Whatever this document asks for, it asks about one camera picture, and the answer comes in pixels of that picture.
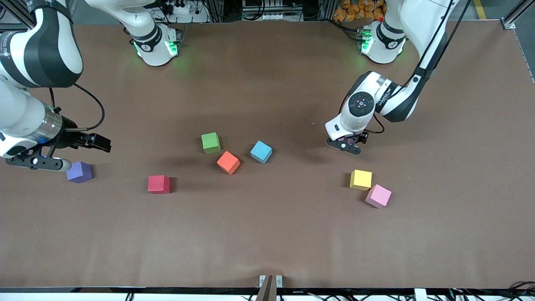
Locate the orange foam cube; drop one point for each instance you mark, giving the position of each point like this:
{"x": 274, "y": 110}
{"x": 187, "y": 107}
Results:
{"x": 228, "y": 162}

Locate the blue foam cube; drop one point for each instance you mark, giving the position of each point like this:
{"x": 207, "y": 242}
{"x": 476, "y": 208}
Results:
{"x": 261, "y": 151}

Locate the brown table cover sheet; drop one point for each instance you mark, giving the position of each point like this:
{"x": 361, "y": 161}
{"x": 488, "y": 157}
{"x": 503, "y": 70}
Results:
{"x": 267, "y": 234}

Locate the red foam cube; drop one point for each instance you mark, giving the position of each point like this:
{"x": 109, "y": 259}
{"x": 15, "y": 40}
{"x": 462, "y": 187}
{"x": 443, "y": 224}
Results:
{"x": 159, "y": 184}

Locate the purple foam cube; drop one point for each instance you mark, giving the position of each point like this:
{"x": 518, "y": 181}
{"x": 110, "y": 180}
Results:
{"x": 80, "y": 173}

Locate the orange snack bags pile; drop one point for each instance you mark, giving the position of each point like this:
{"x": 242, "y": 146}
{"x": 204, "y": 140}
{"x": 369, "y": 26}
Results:
{"x": 359, "y": 10}

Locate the green foam cube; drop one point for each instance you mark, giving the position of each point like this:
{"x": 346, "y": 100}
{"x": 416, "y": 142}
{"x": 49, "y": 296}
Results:
{"x": 210, "y": 142}

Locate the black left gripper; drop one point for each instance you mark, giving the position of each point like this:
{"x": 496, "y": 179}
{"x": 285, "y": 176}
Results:
{"x": 360, "y": 138}

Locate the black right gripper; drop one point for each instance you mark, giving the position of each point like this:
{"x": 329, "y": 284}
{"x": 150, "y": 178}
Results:
{"x": 70, "y": 138}

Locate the pink foam cube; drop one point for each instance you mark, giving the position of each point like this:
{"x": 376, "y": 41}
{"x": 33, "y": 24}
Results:
{"x": 378, "y": 196}
{"x": 349, "y": 140}

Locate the grey equipment rack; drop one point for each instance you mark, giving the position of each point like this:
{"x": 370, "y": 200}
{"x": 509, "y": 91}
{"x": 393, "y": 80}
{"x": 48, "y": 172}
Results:
{"x": 267, "y": 8}

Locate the yellow foam cube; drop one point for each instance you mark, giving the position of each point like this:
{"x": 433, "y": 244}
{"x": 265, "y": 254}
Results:
{"x": 360, "y": 179}

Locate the small metal table bracket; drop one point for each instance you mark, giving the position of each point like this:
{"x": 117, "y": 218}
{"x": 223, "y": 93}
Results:
{"x": 271, "y": 286}

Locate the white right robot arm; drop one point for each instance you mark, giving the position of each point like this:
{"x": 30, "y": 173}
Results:
{"x": 25, "y": 113}

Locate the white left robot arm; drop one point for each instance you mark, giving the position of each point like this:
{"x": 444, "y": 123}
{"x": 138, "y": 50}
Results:
{"x": 355, "y": 119}

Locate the white power strip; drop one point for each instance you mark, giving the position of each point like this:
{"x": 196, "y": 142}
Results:
{"x": 179, "y": 8}

